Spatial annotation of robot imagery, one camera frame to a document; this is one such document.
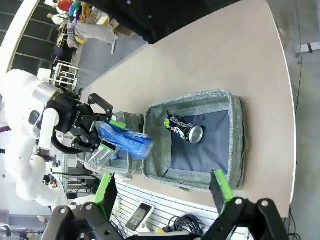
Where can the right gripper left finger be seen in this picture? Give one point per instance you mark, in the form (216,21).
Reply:
(82,222)

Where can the person torso black cardigan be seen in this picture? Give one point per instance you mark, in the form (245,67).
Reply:
(150,17)

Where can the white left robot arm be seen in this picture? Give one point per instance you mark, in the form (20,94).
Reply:
(22,120)

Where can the black drink can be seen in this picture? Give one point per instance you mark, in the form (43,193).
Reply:
(183,128)

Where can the white smartphone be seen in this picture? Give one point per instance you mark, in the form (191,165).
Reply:
(138,217)

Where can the colourful clothes pile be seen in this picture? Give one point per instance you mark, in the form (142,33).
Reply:
(75,17)

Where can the grey fabric basket Plastic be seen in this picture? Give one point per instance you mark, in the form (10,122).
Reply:
(133,120)

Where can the brown cardboard box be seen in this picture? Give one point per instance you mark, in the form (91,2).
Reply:
(122,28)

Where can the blue white package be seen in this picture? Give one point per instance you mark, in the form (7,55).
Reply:
(130,142)

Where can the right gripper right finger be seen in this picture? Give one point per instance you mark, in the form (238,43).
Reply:
(250,220)

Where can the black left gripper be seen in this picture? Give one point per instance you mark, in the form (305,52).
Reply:
(71,115)

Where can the clear plastic container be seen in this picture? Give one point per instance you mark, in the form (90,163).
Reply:
(98,160)

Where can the grey fabric basket Can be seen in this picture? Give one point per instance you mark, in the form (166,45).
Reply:
(157,160)

